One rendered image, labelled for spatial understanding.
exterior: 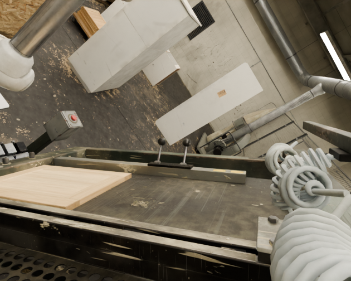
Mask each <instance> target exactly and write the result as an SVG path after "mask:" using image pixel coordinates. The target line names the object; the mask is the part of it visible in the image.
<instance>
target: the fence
mask: <svg viewBox="0 0 351 281"><path fill-rule="evenodd" d="M54 163H55V166H62V167H73V168H84V169H96V170H102V171H114V172H125V173H137V174H143V175H155V176H166V177H177V178H189V179H195V180H206V181H218V182H229V183H240V184H245V183H246V171H241V172H243V173H233V172H231V171H237V170H229V169H220V170H226V171H225V172H220V171H213V170H214V169H215V168H201V167H193V168H192V169H180V168H167V167H154V166H148V165H147V163H138V162H124V161H110V160H103V159H89V158H75V157H57V158H54Z"/></svg>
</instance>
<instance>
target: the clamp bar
mask: <svg viewBox="0 0 351 281"><path fill-rule="evenodd" d="M315 152H316V153H315ZM315 152H314V151H313V150H312V149H311V148H309V149H308V154H309V157H310V159H309V157H308V156H307V155H306V153H305V152H301V153H300V154H301V156H302V158H303V160H304V162H305V163H307V164H308V166H312V167H317V168H318V169H320V170H322V171H323V172H325V173H326V174H328V173H327V170H326V167H329V168H330V167H331V166H332V163H331V160H334V159H337V160H338V161H339V162H351V154H350V153H348V152H346V151H344V150H343V149H341V148H329V154H326V155H325V154H324V152H323V151H322V150H321V149H320V148H317V149H316V150H315ZM316 177H320V175H318V174H316V173H315V172H308V171H305V172H304V174H303V173H301V174H299V175H298V176H297V177H296V179H295V180H294V184H293V190H294V194H295V196H296V197H297V198H298V199H300V190H301V188H302V187H303V186H304V185H305V184H306V183H307V182H308V181H310V180H311V179H312V180H314V179H316ZM272 181H273V184H271V186H270V188H271V190H272V191H271V193H270V196H271V197H272V204H273V205H275V206H279V208H281V209H282V210H288V211H289V213H291V212H293V210H292V208H291V207H289V206H288V205H287V204H286V203H285V202H276V201H277V200H279V201H283V199H282V198H281V196H280V195H275V194H276V193H278V194H279V189H278V188H276V187H277V186H278V180H277V176H275V177H273V178H272ZM282 222H283V220H280V219H279V218H278V217H276V216H269V217H268V218H267V217H258V224H257V242H256V241H251V240H244V239H238V238H231V237H227V236H221V235H215V234H208V233H204V232H198V231H191V230H185V229H178V228H174V227H168V226H162V225H155V224H149V223H144V222H138V221H132V220H126V219H119V218H115V217H108V216H102V215H95V214H90V213H85V212H79V211H72V210H66V209H60V208H55V207H49V206H43V205H37V204H30V203H26V202H19V201H13V200H7V199H3V198H0V241H2V242H5V243H9V244H13V245H18V246H22V247H25V248H29V249H33V250H38V251H42V252H45V253H49V254H53V255H57V256H61V257H64V258H69V259H73V260H77V261H81V262H84V263H89V264H93V265H97V266H100V267H104V268H109V269H113V270H117V271H120V272H124V273H129V274H133V275H137V276H140V277H145V278H149V279H153V280H157V281H271V274H270V265H271V260H270V255H271V252H272V245H273V242H274V240H275V238H276V234H277V232H278V229H279V227H280V225H281V223H282Z"/></svg>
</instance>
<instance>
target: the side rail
mask: <svg viewBox="0 0 351 281"><path fill-rule="evenodd" d="M158 153H159V152H157V151H139V150H128V149H110V148H87V149H86V158H89V159H103V160H110V161H124V162H138V163H150V162H154V161H157V158H158ZM183 156H184V153H174V152H161V153H160V159H159V161H161V162H165V163H179V164H180V163H181V162H182V163H183ZM185 163H186V164H193V167H201V168H215V169H229V170H237V171H246V177H255V178H261V179H268V180H271V179H272V178H273V177H275V176H276V175H274V174H272V173H271V172H270V171H269V170H268V169H267V167H266V165H265V158H257V157H239V156H221V155H211V154H193V153H186V160H185Z"/></svg>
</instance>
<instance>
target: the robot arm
mask: <svg viewBox="0 0 351 281"><path fill-rule="evenodd" d="M84 1H85V0H45V1H44V2H43V4H42V5H41V6H40V7H39V8H38V10H37V11H36V12H35V13H34V14H33V15H32V16H31V17H30V19H29V20H28V21H27V22H26V23H25V24H24V25H23V26H22V27H21V28H20V30H19V31H18V32H17V33H16V34H15V35H14V36H13V37H12V38H11V39H2V40H0V87H3V88H5V89H8V90H12V91H24V90H26V89H27V88H28V87H29V86H30V85H31V84H32V83H33V81H34V77H35V74H34V71H33V70H32V69H31V68H32V66H33V64H34V61H33V55H34V54H35V53H36V52H37V50H38V49H39V48H40V47H41V46H42V45H43V44H44V43H45V42H46V41H47V40H48V39H49V38H50V37H51V36H52V35H53V34H54V33H55V32H56V30H57V29H58V28H59V27H60V26H61V25H63V24H64V23H65V21H66V20H67V19H68V18H69V17H70V16H71V15H72V14H73V13H74V12H75V11H76V10H77V9H78V8H79V7H80V6H81V5H82V4H83V3H84Z"/></svg>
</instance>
